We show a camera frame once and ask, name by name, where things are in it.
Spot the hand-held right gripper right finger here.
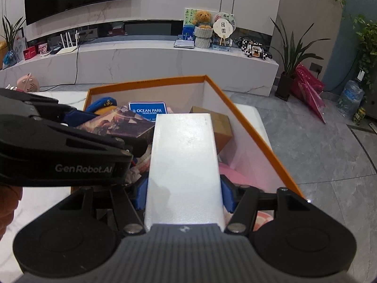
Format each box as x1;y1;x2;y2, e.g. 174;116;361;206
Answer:
220;175;310;236

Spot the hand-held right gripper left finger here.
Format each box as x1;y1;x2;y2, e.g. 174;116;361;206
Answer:
56;177;149;236

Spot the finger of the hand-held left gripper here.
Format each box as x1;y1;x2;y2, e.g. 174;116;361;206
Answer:
63;128;133;158
0;88;99;127

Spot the red art-printed box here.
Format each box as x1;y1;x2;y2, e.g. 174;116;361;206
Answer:
75;106;155;142

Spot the pink wallet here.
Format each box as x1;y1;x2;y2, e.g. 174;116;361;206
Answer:
218;161;254;186

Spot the blue plush captain hat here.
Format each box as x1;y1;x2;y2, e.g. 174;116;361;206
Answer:
85;97;119;115

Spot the blue printed card box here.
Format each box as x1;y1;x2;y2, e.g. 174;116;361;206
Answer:
128;101;168;123

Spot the long white box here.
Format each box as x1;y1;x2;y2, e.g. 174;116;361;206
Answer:
144;113;226;232

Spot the orange cardboard box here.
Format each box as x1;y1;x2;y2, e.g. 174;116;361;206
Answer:
82;75;304;233

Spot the small brown cardboard box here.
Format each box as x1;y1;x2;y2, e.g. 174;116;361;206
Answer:
189;105;232;155

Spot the person's left hand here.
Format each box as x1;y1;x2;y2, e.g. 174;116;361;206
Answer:
0;184;23;242

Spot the pink fan heater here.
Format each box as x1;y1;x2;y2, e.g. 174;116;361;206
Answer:
16;74;40;93

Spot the white router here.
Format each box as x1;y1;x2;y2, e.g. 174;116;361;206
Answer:
57;31;81;55

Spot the white marble media console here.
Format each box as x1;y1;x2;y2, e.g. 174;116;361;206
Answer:
0;37;279;96

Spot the blue glass vase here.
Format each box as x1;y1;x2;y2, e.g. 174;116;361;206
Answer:
3;50;16;67

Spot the green leafy plant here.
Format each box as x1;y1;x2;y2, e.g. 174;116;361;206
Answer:
0;16;25;54

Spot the pink plastic bag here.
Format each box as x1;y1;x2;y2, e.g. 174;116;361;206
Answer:
290;63;327;124

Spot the green and blue painting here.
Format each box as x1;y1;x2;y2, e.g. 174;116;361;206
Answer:
183;8;201;42

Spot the black and white toy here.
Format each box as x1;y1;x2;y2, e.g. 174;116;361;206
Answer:
236;37;273;61

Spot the potted long-leaf plant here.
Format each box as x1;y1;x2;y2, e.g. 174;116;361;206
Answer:
269;16;332;102

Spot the green can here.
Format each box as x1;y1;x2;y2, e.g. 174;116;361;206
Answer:
352;106;367;126

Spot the brown teddy bear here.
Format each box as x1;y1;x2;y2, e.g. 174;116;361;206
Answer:
193;10;213;29

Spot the clear water bottle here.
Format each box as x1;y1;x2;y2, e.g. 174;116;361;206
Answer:
337;79;366;118

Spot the round paper fan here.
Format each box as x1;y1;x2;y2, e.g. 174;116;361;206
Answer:
213;12;236;46

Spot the green ivy plant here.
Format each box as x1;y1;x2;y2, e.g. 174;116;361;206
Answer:
314;0;377;95

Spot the black cable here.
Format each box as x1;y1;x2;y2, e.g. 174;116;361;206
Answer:
75;32;98;84

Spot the photo frame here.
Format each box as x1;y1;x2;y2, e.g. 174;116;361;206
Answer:
13;28;25;62

